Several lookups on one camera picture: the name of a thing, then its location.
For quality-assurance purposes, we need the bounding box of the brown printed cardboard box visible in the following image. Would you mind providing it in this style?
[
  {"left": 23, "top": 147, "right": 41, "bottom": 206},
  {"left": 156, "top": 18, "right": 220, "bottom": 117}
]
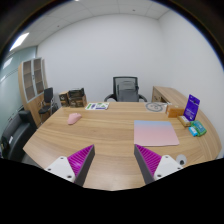
[{"left": 68, "top": 95, "right": 88, "bottom": 108}]

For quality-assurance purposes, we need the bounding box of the white tape roll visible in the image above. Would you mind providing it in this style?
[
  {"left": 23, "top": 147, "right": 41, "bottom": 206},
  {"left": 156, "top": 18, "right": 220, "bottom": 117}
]
[{"left": 175, "top": 154, "right": 188, "bottom": 167}]

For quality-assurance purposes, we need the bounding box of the pink computer mouse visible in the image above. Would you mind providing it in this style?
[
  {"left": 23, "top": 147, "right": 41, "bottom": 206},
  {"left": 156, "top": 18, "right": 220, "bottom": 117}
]
[{"left": 67, "top": 112, "right": 83, "bottom": 126}]

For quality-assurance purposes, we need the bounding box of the black mesh office chair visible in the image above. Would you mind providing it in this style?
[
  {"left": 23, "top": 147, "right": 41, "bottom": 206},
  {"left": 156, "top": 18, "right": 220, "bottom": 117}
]
[{"left": 103, "top": 76, "right": 148, "bottom": 103}]

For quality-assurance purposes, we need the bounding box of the grey backpack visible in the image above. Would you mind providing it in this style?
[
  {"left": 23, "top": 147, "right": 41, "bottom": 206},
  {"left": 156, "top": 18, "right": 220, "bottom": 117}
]
[{"left": 117, "top": 80, "right": 140, "bottom": 103}]

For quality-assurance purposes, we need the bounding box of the black printed box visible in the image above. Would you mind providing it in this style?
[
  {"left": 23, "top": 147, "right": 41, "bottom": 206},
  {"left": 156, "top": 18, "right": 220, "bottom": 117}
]
[{"left": 67, "top": 87, "right": 86, "bottom": 100}]

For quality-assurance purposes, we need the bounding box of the clear bag with round print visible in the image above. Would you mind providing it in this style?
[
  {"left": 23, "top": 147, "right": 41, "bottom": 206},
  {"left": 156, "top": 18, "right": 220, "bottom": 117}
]
[{"left": 144, "top": 101, "right": 168, "bottom": 113}]

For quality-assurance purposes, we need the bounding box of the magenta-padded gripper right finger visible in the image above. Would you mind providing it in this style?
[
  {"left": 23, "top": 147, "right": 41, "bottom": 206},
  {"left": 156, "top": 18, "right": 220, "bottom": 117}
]
[{"left": 133, "top": 143, "right": 184, "bottom": 185}]

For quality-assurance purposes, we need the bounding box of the green packet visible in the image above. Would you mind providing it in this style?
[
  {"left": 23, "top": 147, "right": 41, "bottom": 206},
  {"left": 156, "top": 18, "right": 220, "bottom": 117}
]
[{"left": 190, "top": 120, "right": 208, "bottom": 137}]

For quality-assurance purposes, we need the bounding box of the purple package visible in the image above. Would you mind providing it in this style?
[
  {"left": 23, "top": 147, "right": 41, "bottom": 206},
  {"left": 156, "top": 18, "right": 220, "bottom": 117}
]
[{"left": 182, "top": 94, "right": 201, "bottom": 122}]

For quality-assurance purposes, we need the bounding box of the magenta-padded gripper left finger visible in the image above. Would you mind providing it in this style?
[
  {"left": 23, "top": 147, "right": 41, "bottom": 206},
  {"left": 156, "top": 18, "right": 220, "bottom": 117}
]
[{"left": 43, "top": 144, "right": 96, "bottom": 187}]

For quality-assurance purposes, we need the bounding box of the rectangular ceiling light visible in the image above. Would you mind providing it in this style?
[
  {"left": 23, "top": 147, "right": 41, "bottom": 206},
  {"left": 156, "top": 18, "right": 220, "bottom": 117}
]
[{"left": 9, "top": 31, "right": 30, "bottom": 52}]

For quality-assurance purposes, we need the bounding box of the small brown cardboard box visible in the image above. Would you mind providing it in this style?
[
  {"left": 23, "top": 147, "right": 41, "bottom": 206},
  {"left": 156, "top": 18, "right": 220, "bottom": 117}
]
[{"left": 58, "top": 91, "right": 71, "bottom": 108}]

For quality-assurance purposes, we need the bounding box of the wooden side desk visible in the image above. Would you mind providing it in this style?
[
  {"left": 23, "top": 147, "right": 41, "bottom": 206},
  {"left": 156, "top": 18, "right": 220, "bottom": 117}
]
[{"left": 151, "top": 85, "right": 189, "bottom": 109}]

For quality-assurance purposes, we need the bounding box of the blue packet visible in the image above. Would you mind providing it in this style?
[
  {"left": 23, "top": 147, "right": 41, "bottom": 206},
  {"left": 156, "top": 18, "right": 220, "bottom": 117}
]
[{"left": 188, "top": 125, "right": 199, "bottom": 138}]

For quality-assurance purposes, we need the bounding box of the pink blue gradient mouse pad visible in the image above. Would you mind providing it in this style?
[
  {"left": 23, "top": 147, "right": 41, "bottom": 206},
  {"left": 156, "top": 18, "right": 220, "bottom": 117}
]
[{"left": 133, "top": 119, "right": 181, "bottom": 148}]

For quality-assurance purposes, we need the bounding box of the black visitor chair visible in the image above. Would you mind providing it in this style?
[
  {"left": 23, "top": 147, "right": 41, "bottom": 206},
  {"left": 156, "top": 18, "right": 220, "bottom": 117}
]
[{"left": 38, "top": 87, "right": 59, "bottom": 124}]

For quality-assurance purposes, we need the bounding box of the white green purple leaflet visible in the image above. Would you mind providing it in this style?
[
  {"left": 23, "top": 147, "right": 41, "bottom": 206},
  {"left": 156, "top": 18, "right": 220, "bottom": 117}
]
[{"left": 84, "top": 101, "right": 110, "bottom": 111}]

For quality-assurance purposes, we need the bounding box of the black leather sofa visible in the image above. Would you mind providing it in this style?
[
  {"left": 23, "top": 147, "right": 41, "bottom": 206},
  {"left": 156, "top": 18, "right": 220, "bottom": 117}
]
[{"left": 0, "top": 109, "right": 38, "bottom": 163}]

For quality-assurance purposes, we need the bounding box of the wooden shelf cabinet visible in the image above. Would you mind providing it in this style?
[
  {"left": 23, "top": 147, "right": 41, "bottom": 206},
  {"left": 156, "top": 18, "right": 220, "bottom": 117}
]
[{"left": 17, "top": 57, "right": 51, "bottom": 128}]

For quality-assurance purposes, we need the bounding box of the orange brown box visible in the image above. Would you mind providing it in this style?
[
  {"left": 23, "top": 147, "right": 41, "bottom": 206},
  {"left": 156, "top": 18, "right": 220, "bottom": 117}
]
[{"left": 165, "top": 104, "right": 185, "bottom": 119}]

